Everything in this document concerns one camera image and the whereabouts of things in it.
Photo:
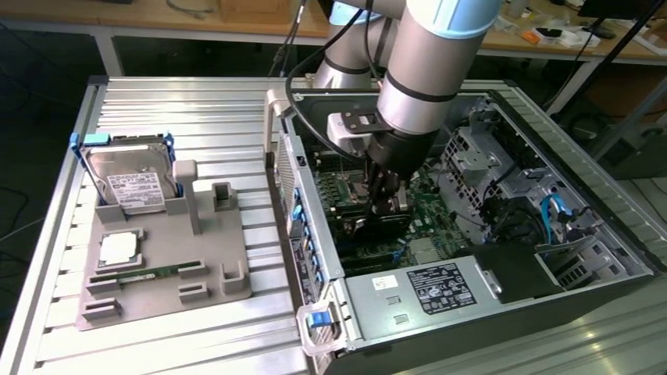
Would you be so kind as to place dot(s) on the silver metal drive cage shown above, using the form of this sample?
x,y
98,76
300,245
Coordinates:
x,y
469,160

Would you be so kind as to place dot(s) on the grey metal disk bay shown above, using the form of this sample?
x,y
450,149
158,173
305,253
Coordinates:
x,y
581,269

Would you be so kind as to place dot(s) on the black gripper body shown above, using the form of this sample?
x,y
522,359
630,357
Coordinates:
x,y
402,152

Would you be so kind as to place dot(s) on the silver CPU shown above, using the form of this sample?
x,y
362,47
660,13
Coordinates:
x,y
121,250

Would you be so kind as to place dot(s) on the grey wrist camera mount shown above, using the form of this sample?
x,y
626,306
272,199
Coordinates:
x,y
345,136

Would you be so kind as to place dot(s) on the CPU socket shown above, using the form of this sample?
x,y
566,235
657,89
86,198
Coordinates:
x,y
352,186

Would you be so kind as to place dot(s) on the green motherboard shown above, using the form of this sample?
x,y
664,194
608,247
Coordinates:
x,y
428,226

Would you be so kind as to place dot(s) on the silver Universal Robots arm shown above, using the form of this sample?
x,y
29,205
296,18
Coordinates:
x,y
417,78

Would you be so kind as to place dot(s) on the white and black gadget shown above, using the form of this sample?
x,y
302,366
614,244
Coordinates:
x,y
569,37

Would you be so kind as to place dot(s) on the gpu card with metal bracket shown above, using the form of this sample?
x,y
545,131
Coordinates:
x,y
381,231

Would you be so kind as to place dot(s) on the blue case release latch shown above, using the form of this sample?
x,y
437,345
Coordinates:
x,y
318,319

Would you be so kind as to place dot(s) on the grey plastic parts rack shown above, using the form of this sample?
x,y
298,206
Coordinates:
x,y
162,242

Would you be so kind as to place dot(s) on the small orange box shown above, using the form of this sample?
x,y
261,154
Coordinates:
x,y
528,36

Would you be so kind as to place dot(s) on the dark grey box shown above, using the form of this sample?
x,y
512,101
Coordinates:
x,y
636,152

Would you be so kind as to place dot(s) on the silver chipset heatsink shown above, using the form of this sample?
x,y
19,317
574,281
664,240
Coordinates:
x,y
428,251

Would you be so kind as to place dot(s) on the black tripod pole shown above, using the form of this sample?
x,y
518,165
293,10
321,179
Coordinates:
x,y
628,35

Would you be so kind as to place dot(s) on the black monitor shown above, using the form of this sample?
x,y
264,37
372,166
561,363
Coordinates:
x,y
625,8

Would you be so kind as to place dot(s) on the wooden workbench white frame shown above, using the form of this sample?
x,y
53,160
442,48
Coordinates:
x,y
53,11
553,52

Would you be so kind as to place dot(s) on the hard disk in blue carrier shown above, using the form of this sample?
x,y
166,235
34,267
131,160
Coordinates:
x,y
115,164

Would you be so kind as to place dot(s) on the black plastic fan shroud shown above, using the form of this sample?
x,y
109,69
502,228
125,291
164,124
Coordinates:
x,y
513,269

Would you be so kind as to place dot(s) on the open black PC case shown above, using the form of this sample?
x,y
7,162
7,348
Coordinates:
x,y
496,336

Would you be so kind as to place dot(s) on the brown cardboard box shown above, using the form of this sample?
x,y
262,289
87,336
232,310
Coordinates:
x,y
253,9

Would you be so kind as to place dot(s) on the grey power supply unit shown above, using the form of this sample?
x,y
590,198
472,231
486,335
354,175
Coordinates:
x,y
370,308

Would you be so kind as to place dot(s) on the green RAM stick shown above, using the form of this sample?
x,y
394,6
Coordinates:
x,y
146,273

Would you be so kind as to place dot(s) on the black expansion slot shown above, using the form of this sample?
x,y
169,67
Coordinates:
x,y
365,259

